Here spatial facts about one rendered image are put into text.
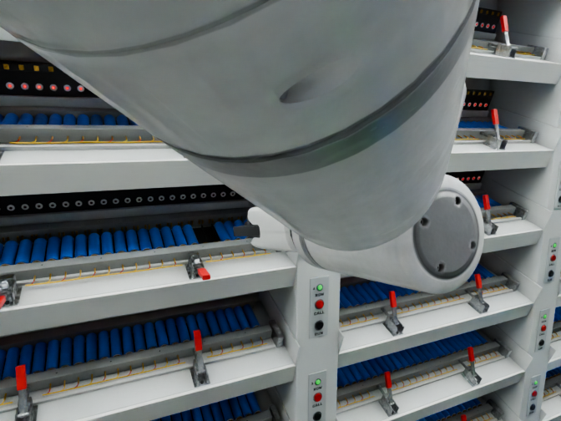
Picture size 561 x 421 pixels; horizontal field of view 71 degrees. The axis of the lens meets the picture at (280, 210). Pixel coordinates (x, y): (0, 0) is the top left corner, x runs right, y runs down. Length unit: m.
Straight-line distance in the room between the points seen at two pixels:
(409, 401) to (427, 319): 0.20
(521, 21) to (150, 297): 1.10
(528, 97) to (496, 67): 0.24
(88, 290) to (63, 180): 0.17
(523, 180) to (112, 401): 1.07
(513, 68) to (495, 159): 0.20
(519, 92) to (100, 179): 1.03
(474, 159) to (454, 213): 0.68
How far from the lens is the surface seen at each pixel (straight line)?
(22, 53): 0.83
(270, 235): 0.42
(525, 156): 1.10
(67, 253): 0.73
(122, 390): 0.78
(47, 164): 0.62
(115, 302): 0.67
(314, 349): 0.82
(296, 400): 0.86
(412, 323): 0.99
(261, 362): 0.81
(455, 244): 0.29
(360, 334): 0.91
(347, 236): 0.15
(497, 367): 1.30
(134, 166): 0.62
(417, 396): 1.11
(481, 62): 0.97
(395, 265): 0.28
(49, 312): 0.68
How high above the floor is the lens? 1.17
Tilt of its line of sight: 11 degrees down
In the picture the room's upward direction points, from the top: straight up
